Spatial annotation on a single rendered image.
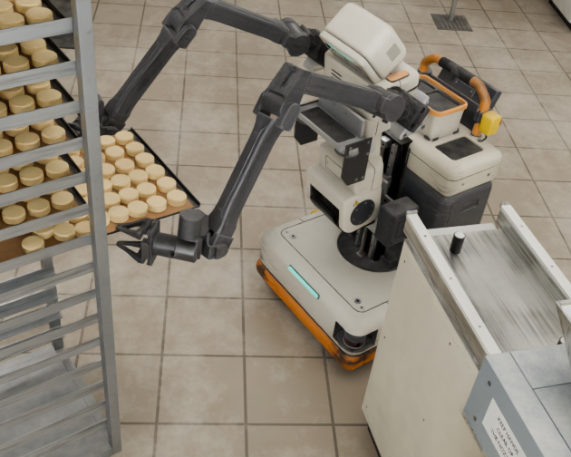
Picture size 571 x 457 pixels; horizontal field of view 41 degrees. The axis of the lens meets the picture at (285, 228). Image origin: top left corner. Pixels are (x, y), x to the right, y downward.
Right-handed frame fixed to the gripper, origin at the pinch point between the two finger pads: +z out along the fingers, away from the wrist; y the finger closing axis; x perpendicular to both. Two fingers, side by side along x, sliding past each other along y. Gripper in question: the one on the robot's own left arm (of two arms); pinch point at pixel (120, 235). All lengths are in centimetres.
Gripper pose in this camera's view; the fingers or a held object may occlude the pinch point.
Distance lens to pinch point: 192.3
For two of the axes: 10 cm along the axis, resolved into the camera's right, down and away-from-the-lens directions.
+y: -1.2, 7.8, 6.1
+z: -9.8, -2.0, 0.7
